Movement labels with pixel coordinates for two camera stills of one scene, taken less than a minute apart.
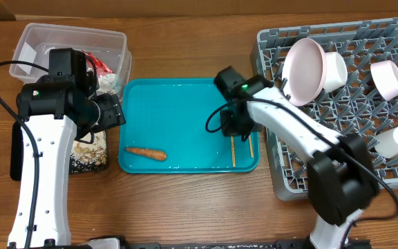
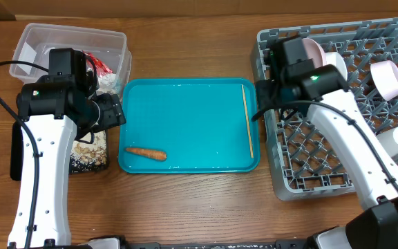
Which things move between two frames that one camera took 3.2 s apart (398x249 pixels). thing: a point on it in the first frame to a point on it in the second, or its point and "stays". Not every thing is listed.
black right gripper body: [238, 123] to [270, 95]
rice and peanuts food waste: [95, 153] stays
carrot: [151, 153] stays
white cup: [392, 142] stays
